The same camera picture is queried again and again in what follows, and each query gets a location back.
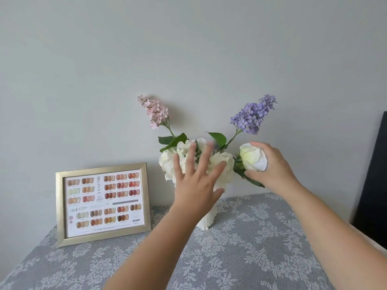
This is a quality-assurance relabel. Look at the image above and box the person's right hand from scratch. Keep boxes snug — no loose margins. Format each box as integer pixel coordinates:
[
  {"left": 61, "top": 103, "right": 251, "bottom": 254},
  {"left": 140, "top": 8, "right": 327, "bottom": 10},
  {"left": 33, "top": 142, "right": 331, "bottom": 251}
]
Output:
[{"left": 244, "top": 141, "right": 304, "bottom": 200}]

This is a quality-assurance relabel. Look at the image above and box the person's left hand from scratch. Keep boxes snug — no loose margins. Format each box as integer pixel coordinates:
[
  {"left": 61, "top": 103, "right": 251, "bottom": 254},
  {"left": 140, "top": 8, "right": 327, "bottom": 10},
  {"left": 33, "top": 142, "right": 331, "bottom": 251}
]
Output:
[{"left": 169, "top": 140, "right": 228, "bottom": 228}]

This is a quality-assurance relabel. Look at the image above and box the white cat-shaped vase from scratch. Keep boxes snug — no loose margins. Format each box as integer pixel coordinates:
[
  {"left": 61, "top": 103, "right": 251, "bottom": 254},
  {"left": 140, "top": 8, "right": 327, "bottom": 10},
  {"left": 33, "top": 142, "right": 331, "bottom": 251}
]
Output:
[{"left": 193, "top": 205, "right": 219, "bottom": 232}]

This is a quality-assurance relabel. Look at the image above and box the purple lilac flower stem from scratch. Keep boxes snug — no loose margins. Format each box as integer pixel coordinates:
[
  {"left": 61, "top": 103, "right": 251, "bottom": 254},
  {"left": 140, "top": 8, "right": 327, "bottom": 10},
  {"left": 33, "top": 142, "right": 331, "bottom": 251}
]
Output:
[{"left": 205, "top": 94, "right": 278, "bottom": 151}]

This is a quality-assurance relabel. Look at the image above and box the pink lilac flower stem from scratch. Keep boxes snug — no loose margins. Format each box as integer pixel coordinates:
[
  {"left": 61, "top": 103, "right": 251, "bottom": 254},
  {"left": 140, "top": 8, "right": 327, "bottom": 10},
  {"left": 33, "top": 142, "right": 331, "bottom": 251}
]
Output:
[{"left": 137, "top": 94, "right": 189, "bottom": 153}]

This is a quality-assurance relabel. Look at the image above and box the gold framed nail colour chart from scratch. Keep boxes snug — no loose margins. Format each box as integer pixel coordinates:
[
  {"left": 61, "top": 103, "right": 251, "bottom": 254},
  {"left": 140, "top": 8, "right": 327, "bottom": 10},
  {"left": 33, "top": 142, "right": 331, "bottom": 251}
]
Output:
[{"left": 55, "top": 162, "right": 152, "bottom": 247}]

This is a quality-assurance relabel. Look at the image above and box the person's right forearm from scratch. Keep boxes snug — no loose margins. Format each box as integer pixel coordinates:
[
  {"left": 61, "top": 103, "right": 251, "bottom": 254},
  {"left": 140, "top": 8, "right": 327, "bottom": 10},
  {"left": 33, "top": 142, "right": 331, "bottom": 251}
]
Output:
[{"left": 283, "top": 182, "right": 387, "bottom": 290}]

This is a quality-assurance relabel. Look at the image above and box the person's left forearm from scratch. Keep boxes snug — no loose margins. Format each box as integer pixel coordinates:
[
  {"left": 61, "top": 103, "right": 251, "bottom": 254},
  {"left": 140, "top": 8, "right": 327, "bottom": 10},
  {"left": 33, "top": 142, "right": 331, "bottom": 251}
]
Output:
[{"left": 102, "top": 207, "right": 200, "bottom": 290}]

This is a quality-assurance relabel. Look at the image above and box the white lace tablecloth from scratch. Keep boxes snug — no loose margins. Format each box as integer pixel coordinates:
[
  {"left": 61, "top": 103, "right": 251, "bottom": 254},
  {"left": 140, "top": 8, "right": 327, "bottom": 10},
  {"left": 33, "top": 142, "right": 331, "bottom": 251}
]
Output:
[{"left": 0, "top": 192, "right": 387, "bottom": 290}]

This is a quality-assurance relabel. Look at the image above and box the black shelf unit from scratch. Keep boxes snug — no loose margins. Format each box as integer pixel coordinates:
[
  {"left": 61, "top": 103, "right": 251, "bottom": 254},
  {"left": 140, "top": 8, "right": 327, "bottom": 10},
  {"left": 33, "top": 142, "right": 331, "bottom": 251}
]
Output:
[{"left": 353, "top": 111, "right": 387, "bottom": 250}]

